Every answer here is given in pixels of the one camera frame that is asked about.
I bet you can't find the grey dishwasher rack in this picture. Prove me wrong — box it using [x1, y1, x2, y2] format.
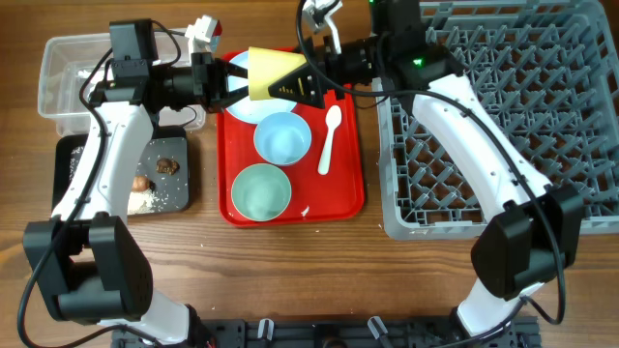
[377, 1, 618, 240]

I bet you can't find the green small bowl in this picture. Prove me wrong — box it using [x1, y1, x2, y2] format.
[230, 163, 292, 222]

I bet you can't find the white plastic spoon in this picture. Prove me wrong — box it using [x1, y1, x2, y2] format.
[317, 105, 342, 175]

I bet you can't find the white rice pile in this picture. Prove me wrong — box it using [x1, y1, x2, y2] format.
[70, 144, 188, 217]

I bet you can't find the yellow plastic cup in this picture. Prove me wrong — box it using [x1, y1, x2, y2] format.
[247, 46, 307, 101]

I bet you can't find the clear plastic bin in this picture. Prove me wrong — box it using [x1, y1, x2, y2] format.
[38, 32, 206, 137]

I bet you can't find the black waste tray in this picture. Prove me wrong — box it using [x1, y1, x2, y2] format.
[52, 126, 191, 216]

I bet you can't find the large light blue plate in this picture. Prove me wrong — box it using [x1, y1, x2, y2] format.
[226, 51, 297, 125]

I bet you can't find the red serving tray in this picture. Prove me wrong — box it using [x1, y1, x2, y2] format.
[217, 91, 365, 228]

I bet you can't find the light blue bowl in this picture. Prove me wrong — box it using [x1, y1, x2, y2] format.
[253, 112, 312, 166]

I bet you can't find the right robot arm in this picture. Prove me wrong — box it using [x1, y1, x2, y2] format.
[249, 0, 584, 344]

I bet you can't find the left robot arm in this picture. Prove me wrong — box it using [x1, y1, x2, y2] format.
[22, 15, 248, 347]

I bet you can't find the brown food scrap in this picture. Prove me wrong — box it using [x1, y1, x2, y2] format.
[156, 159, 180, 176]

